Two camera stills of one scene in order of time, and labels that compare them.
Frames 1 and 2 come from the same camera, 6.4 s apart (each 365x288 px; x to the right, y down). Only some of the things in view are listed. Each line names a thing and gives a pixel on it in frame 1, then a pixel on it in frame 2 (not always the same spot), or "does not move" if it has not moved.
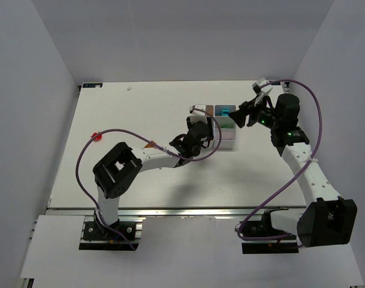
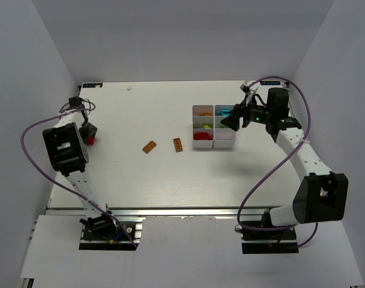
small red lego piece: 97,139 -> 90,141
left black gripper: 201,129 -> 88,132
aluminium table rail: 178,212 does not move
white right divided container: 228,125 does not move
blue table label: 92,85 does not move
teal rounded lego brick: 225,112 does not move
